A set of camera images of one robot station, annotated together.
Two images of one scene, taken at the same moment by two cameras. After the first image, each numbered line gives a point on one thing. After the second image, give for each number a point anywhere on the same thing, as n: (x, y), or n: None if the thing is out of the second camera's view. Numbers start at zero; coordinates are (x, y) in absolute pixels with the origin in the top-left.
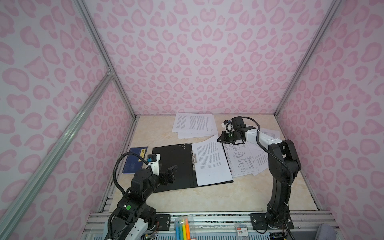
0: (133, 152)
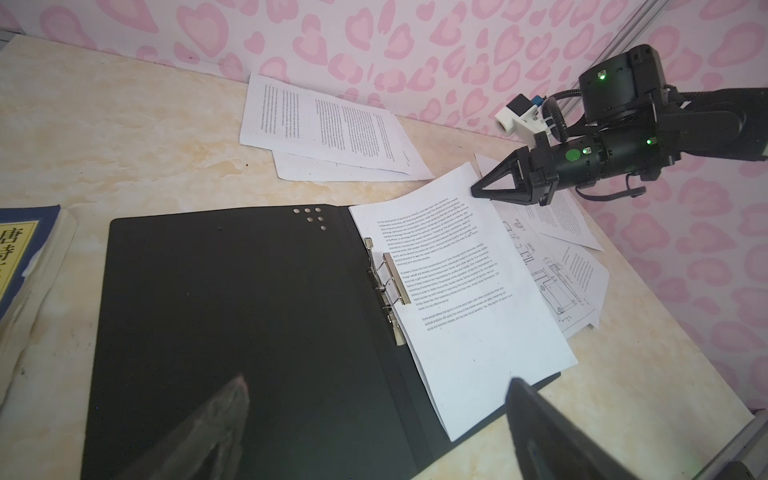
0: (35, 245)
